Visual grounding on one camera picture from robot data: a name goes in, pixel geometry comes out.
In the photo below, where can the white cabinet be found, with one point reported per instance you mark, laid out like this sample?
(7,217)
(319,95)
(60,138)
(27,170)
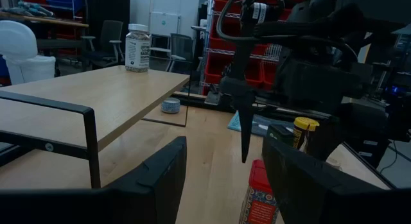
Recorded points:
(163,12)

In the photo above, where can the black office chair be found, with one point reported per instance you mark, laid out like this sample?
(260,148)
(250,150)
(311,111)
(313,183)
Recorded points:
(110,31)
(181,47)

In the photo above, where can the black spice can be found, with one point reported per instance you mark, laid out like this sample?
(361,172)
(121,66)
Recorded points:
(303,131)

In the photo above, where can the smoked paprika tin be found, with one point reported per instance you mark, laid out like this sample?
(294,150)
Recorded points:
(257,201)

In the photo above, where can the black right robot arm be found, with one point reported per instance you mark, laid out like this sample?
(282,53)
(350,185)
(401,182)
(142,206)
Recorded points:
(337,22)

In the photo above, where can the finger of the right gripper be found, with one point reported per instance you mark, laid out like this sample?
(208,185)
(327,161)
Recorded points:
(245,121)

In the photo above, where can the white rounded plastic container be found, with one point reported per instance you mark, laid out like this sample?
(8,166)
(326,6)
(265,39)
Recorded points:
(22,57)

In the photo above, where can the white-lidded bagel sesame jar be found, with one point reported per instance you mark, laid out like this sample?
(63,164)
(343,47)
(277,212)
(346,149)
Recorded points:
(137,50)

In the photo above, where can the patterned candle tin, white lid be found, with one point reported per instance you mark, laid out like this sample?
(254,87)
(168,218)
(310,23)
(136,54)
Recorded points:
(171,106)

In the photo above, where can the wooden workbench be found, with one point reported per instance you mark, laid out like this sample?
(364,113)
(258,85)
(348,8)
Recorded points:
(48,21)

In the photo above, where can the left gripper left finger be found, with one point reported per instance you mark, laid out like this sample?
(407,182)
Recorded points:
(96,208)

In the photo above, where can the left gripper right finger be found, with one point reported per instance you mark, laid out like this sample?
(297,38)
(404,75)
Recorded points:
(321,201)

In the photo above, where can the wooden shelf, black metal frame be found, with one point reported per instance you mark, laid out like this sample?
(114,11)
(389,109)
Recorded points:
(80,99)

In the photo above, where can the Yellowstone waterfall book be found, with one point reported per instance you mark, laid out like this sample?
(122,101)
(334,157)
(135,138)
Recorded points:
(236,124)

